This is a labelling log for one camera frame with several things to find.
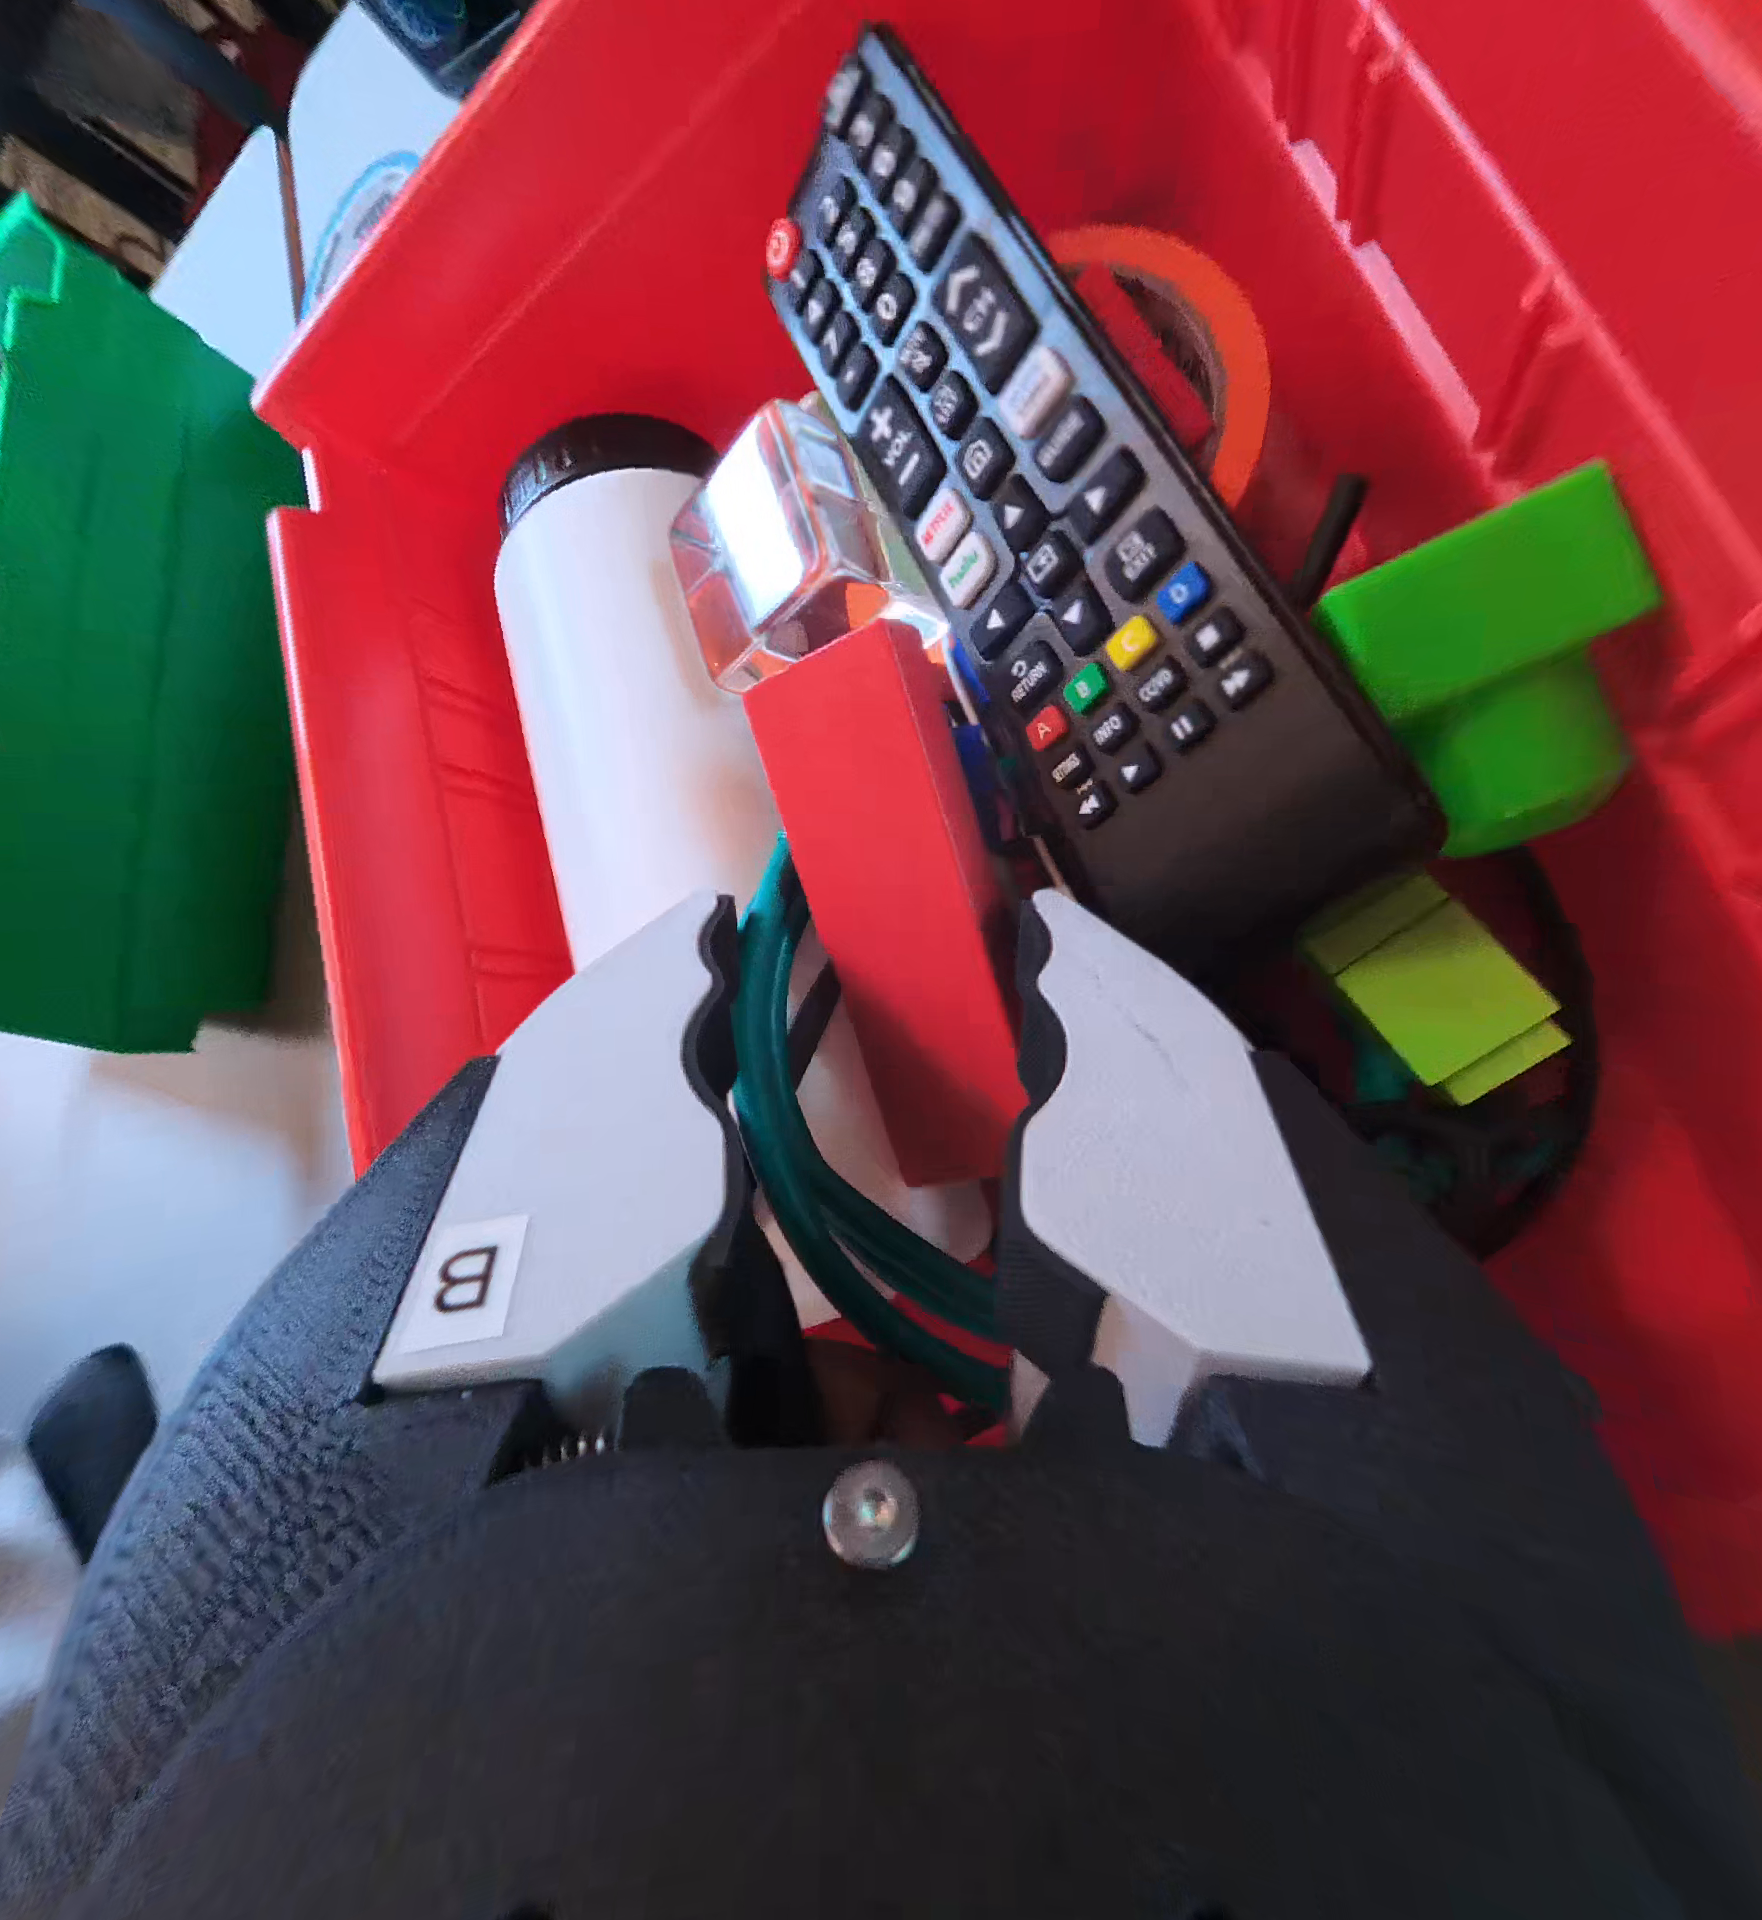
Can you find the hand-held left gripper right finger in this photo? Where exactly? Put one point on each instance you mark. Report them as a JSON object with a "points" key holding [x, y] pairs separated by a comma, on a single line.
{"points": [[1165, 1170]]}

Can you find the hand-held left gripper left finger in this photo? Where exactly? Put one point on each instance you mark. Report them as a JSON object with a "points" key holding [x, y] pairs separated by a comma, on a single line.
{"points": [[594, 1139]]}

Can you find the red rectangular block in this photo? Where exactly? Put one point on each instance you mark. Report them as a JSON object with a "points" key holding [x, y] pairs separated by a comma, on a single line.
{"points": [[881, 855]]}

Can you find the red plastic bin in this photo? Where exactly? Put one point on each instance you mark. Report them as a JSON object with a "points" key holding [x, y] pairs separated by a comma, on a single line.
{"points": [[594, 223]]}

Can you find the lime green stepped block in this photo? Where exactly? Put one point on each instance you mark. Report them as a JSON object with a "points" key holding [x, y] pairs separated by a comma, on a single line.
{"points": [[1435, 990]]}

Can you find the white bottle with black cap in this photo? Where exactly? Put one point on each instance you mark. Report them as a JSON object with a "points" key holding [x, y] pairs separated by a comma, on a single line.
{"points": [[611, 703]]}

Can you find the clear acrylic cube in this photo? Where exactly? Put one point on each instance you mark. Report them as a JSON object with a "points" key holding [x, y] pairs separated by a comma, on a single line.
{"points": [[776, 540]]}

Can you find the green printed plastic part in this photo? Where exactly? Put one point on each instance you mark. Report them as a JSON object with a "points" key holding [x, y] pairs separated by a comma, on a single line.
{"points": [[1497, 629]]}

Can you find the green plastic bin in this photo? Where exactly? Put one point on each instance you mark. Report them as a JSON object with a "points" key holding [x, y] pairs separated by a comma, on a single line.
{"points": [[116, 675]]}

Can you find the black remote control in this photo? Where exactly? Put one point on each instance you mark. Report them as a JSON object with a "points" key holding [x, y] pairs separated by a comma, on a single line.
{"points": [[1061, 495]]}

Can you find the orange tape roll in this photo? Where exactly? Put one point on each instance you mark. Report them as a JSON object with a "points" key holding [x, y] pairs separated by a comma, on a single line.
{"points": [[1240, 345]]}

